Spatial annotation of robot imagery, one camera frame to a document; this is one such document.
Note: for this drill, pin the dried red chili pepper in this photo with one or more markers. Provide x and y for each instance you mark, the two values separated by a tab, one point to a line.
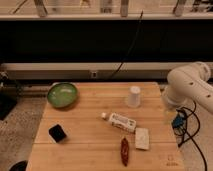
124	151

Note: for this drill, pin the black equipment at left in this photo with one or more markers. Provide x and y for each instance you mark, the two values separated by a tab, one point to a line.
8	102

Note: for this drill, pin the dark round object on floor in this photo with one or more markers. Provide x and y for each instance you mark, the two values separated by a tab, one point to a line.
20	166

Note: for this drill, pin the blue connector box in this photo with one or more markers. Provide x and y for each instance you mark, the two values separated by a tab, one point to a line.
178	121

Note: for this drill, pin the black eraser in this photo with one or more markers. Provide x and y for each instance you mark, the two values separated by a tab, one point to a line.
57	133

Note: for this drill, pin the wooden table board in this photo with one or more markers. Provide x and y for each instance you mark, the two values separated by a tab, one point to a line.
92	144

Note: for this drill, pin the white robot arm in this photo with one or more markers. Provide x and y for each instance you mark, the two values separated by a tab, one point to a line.
189	82

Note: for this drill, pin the green bowl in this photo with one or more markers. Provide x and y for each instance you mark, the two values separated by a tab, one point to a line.
62	94

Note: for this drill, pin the white rectangular block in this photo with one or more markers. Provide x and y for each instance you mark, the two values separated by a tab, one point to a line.
142	138

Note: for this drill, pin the white tube with label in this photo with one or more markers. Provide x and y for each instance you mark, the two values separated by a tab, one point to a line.
120	121

